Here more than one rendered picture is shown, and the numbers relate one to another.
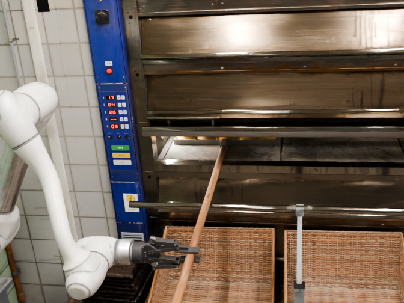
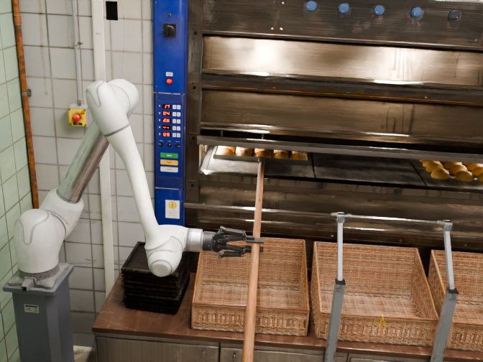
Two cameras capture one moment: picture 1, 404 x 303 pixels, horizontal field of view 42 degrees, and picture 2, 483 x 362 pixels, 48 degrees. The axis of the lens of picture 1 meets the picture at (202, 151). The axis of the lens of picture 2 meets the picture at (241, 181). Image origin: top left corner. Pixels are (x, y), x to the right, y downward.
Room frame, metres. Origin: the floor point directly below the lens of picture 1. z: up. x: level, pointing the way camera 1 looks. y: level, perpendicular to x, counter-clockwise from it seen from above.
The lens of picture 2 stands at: (-0.27, 0.41, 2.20)
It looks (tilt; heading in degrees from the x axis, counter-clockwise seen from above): 22 degrees down; 351
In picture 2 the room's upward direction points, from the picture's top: 3 degrees clockwise
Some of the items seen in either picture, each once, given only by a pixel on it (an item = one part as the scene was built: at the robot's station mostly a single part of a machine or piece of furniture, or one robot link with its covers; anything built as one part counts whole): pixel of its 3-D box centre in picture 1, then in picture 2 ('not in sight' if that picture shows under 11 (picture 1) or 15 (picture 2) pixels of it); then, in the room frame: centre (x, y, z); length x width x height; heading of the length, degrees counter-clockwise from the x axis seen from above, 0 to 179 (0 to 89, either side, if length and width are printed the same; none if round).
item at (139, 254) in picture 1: (146, 252); (214, 241); (1.58, 0.22, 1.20); 0.09 x 0.07 x 0.08; 80
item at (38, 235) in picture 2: not in sight; (37, 237); (1.70, 0.91, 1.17); 0.18 x 0.16 x 0.22; 168
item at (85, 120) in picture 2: not in sight; (80, 115); (2.44, 0.83, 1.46); 0.10 x 0.07 x 0.10; 79
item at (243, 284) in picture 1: (214, 278); (251, 281); (2.04, -0.02, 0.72); 0.56 x 0.49 x 0.28; 81
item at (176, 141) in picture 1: (229, 129); (262, 149); (2.71, -0.16, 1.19); 0.55 x 0.36 x 0.03; 79
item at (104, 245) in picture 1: (95, 252); (167, 239); (1.60, 0.40, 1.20); 0.16 x 0.13 x 0.11; 80
